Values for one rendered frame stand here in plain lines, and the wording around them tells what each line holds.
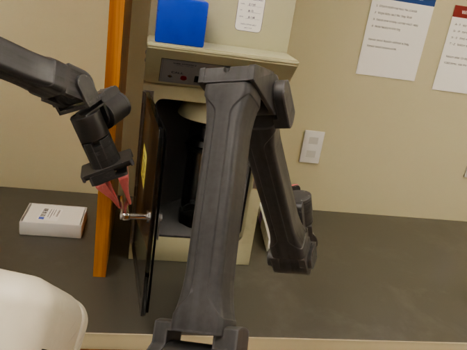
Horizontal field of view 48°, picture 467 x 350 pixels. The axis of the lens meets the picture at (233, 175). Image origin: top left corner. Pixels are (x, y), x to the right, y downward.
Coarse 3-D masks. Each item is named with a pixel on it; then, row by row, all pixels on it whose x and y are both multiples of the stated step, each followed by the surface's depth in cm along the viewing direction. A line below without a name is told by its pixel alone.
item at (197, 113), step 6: (186, 102) 130; (192, 102) 128; (180, 108) 132; (186, 108) 129; (192, 108) 127; (198, 108) 127; (204, 108) 126; (180, 114) 130; (186, 114) 128; (192, 114) 127; (198, 114) 127; (204, 114) 126; (192, 120) 127; (198, 120) 126; (204, 120) 126
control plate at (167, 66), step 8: (168, 64) 110; (176, 64) 110; (184, 64) 110; (192, 64) 110; (200, 64) 110; (208, 64) 110; (160, 72) 113; (168, 72) 113; (176, 72) 113; (184, 72) 113; (192, 72) 113; (160, 80) 116; (168, 80) 116; (176, 80) 116; (192, 80) 115
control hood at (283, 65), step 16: (160, 48) 105; (176, 48) 106; (192, 48) 106; (208, 48) 108; (224, 48) 112; (240, 48) 116; (160, 64) 110; (224, 64) 110; (240, 64) 110; (256, 64) 110; (272, 64) 110; (288, 64) 110; (288, 80) 116
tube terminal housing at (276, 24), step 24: (216, 0) 114; (288, 0) 117; (216, 24) 116; (264, 24) 118; (288, 24) 119; (264, 48) 120; (168, 96) 121; (192, 96) 122; (168, 240) 135; (240, 240) 138; (240, 264) 140
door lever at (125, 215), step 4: (124, 196) 106; (120, 200) 105; (124, 200) 105; (120, 204) 104; (124, 204) 103; (128, 204) 103; (120, 208) 103; (124, 208) 101; (128, 208) 101; (120, 212) 100; (124, 212) 99; (128, 212) 100; (148, 212) 100; (120, 216) 99; (124, 216) 99; (128, 216) 99; (132, 216) 100; (136, 216) 100; (140, 216) 100; (144, 216) 100; (148, 216) 100; (124, 220) 100; (128, 220) 100
